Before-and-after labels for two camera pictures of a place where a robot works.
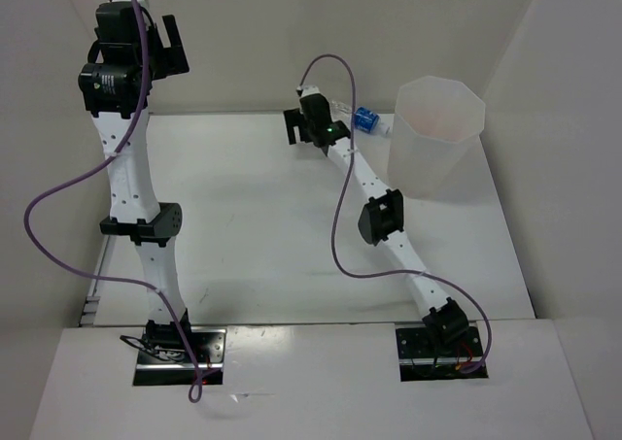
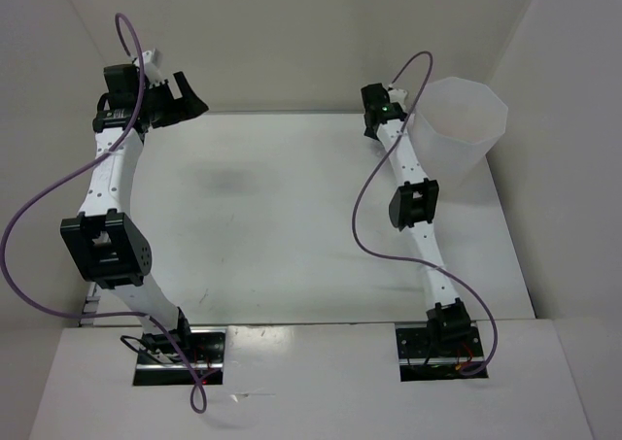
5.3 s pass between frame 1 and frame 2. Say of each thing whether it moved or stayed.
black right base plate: stayed
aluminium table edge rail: stayed
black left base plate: stayed
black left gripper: moved
